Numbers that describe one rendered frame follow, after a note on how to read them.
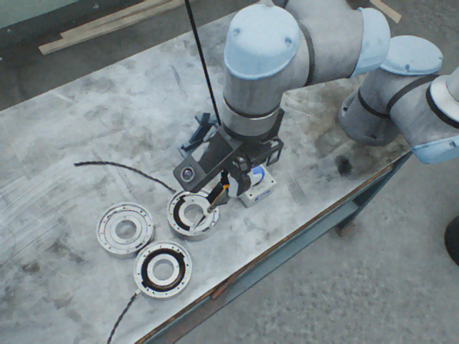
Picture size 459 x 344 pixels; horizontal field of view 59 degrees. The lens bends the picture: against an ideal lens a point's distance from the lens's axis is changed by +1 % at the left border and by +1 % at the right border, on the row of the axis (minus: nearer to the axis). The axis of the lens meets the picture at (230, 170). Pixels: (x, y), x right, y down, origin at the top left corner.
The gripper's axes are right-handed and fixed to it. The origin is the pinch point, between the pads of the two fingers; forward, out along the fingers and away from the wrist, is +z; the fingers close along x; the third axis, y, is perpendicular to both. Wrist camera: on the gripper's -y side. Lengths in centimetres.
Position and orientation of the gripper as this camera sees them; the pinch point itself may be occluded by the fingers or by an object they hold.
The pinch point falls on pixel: (226, 188)
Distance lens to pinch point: 71.3
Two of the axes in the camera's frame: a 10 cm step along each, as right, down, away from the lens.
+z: -0.7, 4.9, 8.7
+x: -5.4, -7.5, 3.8
